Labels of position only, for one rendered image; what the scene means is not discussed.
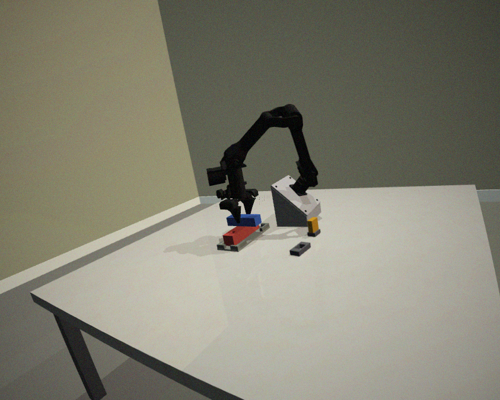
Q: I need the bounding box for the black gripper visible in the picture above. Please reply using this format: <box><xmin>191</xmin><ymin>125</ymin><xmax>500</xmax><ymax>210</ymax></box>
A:
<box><xmin>219</xmin><ymin>180</ymin><xmax>259</xmax><ymax>223</ymax></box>

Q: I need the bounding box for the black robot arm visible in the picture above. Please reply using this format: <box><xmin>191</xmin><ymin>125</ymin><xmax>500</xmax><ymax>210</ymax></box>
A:
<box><xmin>206</xmin><ymin>104</ymin><xmax>318</xmax><ymax>196</ymax></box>

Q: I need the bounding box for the yellow block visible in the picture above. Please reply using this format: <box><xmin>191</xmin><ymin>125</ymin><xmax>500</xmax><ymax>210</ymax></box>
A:
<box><xmin>307</xmin><ymin>217</ymin><xmax>319</xmax><ymax>233</ymax></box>

